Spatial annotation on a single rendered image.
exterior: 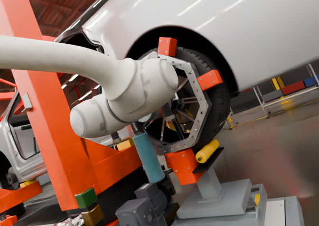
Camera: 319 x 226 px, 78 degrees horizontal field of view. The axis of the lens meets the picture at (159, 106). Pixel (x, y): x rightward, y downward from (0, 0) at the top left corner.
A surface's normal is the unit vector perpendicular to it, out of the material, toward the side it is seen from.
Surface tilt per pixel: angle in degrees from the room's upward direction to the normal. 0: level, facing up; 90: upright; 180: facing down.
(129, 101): 137
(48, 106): 90
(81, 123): 96
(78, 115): 84
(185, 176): 90
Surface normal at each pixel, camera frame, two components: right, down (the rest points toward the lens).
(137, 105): -0.04, 0.74
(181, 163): -0.52, 0.14
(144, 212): 0.77, -0.37
